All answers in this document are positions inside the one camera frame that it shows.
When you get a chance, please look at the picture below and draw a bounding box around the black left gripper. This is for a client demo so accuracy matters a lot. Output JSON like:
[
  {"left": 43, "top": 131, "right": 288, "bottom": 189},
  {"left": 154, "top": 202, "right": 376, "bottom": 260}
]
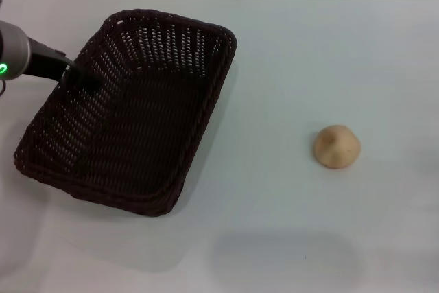
[{"left": 23, "top": 36, "right": 103, "bottom": 91}]

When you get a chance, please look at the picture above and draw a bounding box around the dark brown wicker basket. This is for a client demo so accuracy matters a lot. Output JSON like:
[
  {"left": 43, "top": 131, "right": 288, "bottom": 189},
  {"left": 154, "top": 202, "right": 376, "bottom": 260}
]
[{"left": 13, "top": 8, "right": 238, "bottom": 218}]

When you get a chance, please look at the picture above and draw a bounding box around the tan round bread bun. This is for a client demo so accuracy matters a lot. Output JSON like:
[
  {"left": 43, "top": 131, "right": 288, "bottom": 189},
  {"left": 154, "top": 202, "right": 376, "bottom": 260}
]
[{"left": 313, "top": 124, "right": 361, "bottom": 169}]

